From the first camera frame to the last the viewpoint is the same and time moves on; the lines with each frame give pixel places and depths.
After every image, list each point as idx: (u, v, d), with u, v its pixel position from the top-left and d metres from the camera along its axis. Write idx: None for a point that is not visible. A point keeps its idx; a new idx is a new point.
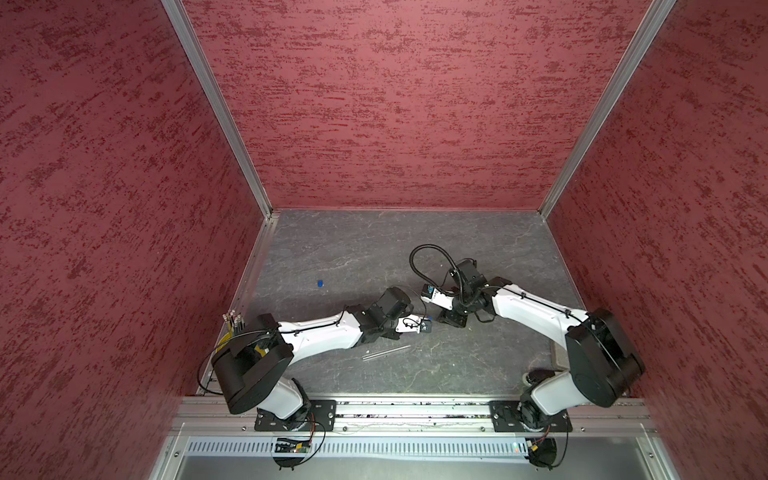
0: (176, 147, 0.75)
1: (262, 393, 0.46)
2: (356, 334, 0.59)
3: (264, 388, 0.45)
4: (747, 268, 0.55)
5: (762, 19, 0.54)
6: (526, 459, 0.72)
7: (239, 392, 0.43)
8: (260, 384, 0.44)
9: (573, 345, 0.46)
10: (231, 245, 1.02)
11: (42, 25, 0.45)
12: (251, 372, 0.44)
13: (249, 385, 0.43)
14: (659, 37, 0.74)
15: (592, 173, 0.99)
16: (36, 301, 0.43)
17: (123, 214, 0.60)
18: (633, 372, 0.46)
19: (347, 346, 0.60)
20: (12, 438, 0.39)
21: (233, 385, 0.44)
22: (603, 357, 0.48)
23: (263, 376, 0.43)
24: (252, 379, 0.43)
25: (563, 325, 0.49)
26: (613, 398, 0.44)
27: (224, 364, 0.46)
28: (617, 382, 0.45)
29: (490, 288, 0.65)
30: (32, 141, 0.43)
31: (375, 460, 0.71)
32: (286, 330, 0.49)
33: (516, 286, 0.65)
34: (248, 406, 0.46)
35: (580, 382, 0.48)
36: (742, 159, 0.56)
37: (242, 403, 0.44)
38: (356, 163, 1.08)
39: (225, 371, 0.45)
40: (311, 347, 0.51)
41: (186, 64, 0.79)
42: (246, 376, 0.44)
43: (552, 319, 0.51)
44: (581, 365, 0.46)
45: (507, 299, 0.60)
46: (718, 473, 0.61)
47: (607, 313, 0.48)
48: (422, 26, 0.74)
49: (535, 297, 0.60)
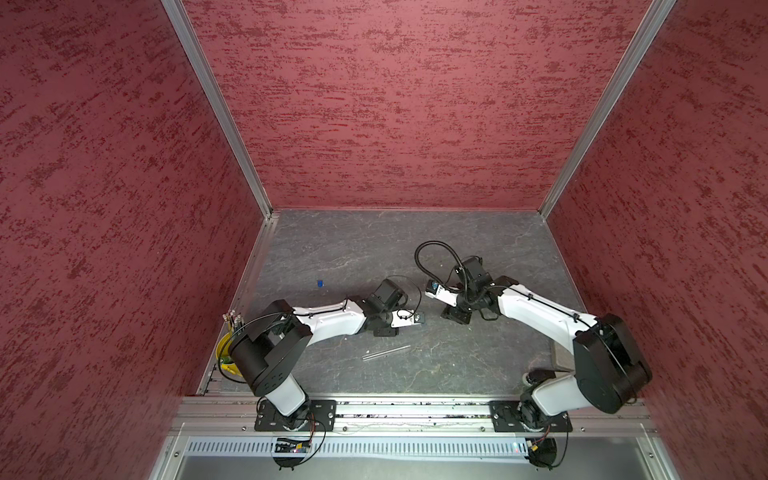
0: (176, 147, 0.75)
1: (283, 374, 0.48)
2: (360, 318, 0.63)
3: (286, 368, 0.48)
4: (747, 268, 0.55)
5: (762, 19, 0.54)
6: (526, 459, 0.72)
7: (262, 373, 0.45)
8: (283, 363, 0.46)
9: (580, 350, 0.45)
10: (231, 245, 1.02)
11: (42, 25, 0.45)
12: (275, 351, 0.46)
13: (272, 366, 0.45)
14: (659, 37, 0.74)
15: (592, 173, 0.99)
16: (36, 301, 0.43)
17: (123, 214, 0.60)
18: (639, 378, 0.45)
19: (351, 332, 0.63)
20: (12, 438, 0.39)
21: (253, 368, 0.45)
22: (611, 364, 0.47)
23: (287, 355, 0.45)
24: (275, 359, 0.45)
25: (571, 330, 0.48)
26: (618, 404, 0.44)
27: (243, 347, 0.47)
28: (624, 387, 0.44)
29: (496, 288, 0.64)
30: (31, 141, 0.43)
31: (376, 460, 0.71)
32: (302, 312, 0.53)
33: (524, 287, 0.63)
34: (267, 389, 0.47)
35: (586, 386, 0.47)
36: (743, 159, 0.56)
37: (265, 384, 0.46)
38: (356, 164, 1.08)
39: (244, 354, 0.47)
40: (322, 331, 0.54)
41: (186, 64, 0.79)
42: (269, 357, 0.45)
43: (559, 323, 0.51)
44: (588, 368, 0.45)
45: (512, 300, 0.60)
46: (718, 473, 0.61)
47: (617, 320, 0.47)
48: (422, 26, 0.74)
49: (542, 299, 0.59)
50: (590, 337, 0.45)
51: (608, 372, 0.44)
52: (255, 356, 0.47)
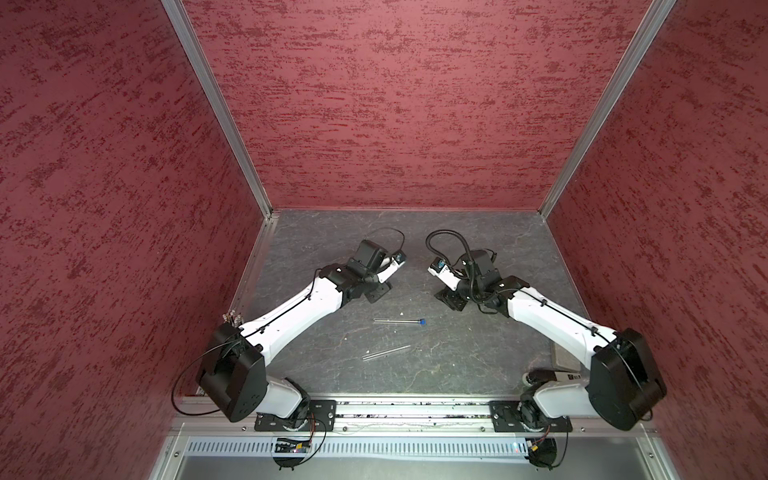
0: (176, 147, 0.75)
1: (255, 395, 0.45)
2: (333, 299, 0.55)
3: (254, 391, 0.45)
4: (747, 268, 0.55)
5: (762, 19, 0.54)
6: (526, 459, 0.72)
7: (231, 405, 0.42)
8: (247, 390, 0.43)
9: (597, 365, 0.43)
10: (231, 245, 1.02)
11: (42, 25, 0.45)
12: (235, 382, 0.41)
13: (238, 396, 0.42)
14: (659, 38, 0.74)
15: (592, 173, 0.99)
16: (36, 301, 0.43)
17: (123, 214, 0.60)
18: (656, 393, 0.44)
19: (333, 307, 0.56)
20: (11, 438, 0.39)
21: (224, 398, 0.42)
22: (628, 381, 0.43)
23: (246, 384, 0.42)
24: (238, 389, 0.41)
25: (588, 343, 0.46)
26: (633, 422, 0.43)
27: (209, 379, 0.45)
28: (639, 404, 0.43)
29: (506, 290, 0.61)
30: (32, 141, 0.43)
31: (376, 460, 0.71)
32: (252, 329, 0.46)
33: (538, 292, 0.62)
34: (247, 411, 0.46)
35: (600, 399, 0.45)
36: (743, 159, 0.56)
37: (240, 410, 0.44)
38: (356, 163, 1.08)
39: (212, 385, 0.44)
40: (286, 336, 0.49)
41: (186, 64, 0.79)
42: (232, 388, 0.41)
43: (575, 335, 0.48)
44: (604, 384, 0.43)
45: (523, 305, 0.57)
46: (718, 473, 0.61)
47: (635, 333, 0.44)
48: (422, 26, 0.74)
49: (556, 306, 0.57)
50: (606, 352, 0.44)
51: (624, 389, 0.43)
52: (223, 385, 0.44)
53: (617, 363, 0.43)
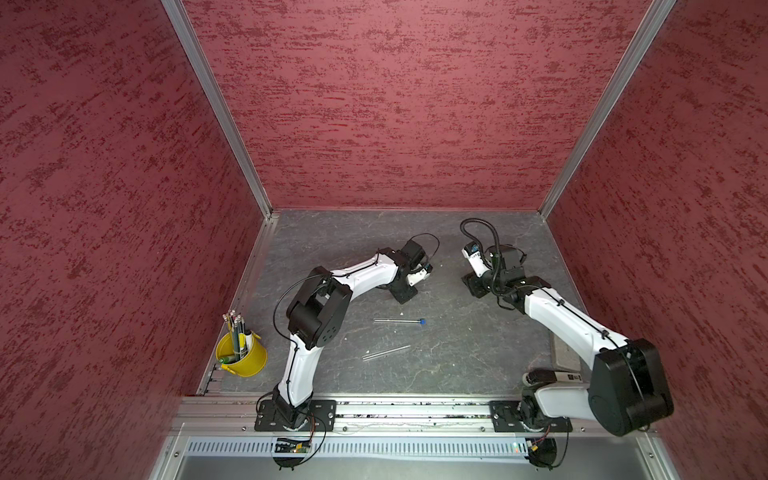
0: (176, 147, 0.75)
1: (335, 327, 0.56)
2: (393, 269, 0.68)
3: (335, 324, 0.55)
4: (747, 268, 0.55)
5: (762, 19, 0.54)
6: (526, 459, 0.72)
7: (315, 328, 0.53)
8: (333, 320, 0.53)
9: (600, 367, 0.43)
10: (231, 246, 1.03)
11: (42, 25, 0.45)
12: (326, 307, 0.53)
13: (324, 322, 0.52)
14: (659, 37, 0.74)
15: (592, 172, 0.99)
16: (36, 301, 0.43)
17: (123, 214, 0.60)
18: (658, 406, 0.43)
19: (390, 279, 0.69)
20: (12, 438, 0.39)
21: (307, 325, 0.53)
22: (627, 388, 0.43)
23: (338, 310, 0.53)
24: (326, 317, 0.52)
25: (595, 346, 0.46)
26: (625, 427, 0.42)
27: (296, 309, 0.55)
28: (635, 411, 0.43)
29: (525, 288, 0.62)
30: (31, 141, 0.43)
31: (376, 460, 0.71)
32: (338, 273, 0.58)
33: (557, 293, 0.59)
34: (321, 342, 0.54)
35: (596, 403, 0.46)
36: (743, 159, 0.56)
37: (321, 338, 0.53)
38: (356, 163, 1.08)
39: (296, 316, 0.55)
40: (360, 288, 0.60)
41: (186, 64, 0.79)
42: (323, 312, 0.53)
43: (585, 337, 0.48)
44: (603, 387, 0.44)
45: (540, 302, 0.58)
46: (718, 473, 0.61)
47: (649, 344, 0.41)
48: (422, 26, 0.74)
49: (574, 308, 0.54)
50: (612, 355, 0.44)
51: (622, 394, 0.42)
52: (305, 317, 0.54)
53: (623, 367, 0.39)
